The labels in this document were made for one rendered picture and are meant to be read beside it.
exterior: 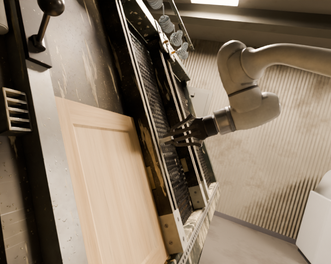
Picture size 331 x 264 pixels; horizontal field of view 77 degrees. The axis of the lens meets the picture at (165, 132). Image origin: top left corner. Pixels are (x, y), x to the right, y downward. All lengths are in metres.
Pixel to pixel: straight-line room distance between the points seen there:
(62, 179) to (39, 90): 0.16
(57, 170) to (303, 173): 3.94
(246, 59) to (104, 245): 0.61
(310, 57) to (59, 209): 0.62
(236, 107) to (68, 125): 0.50
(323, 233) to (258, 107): 2.97
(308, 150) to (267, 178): 0.79
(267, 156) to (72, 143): 3.70
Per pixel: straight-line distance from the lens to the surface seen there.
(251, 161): 3.96
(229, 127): 0.73
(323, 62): 0.62
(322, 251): 3.64
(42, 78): 0.46
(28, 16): 0.52
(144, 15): 1.32
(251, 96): 0.72
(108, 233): 0.53
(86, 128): 0.54
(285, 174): 4.07
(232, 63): 0.71
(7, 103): 0.41
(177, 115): 1.27
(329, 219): 3.54
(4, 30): 0.50
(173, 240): 0.78
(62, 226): 0.40
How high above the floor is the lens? 1.30
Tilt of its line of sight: 1 degrees down
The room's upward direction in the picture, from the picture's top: 15 degrees clockwise
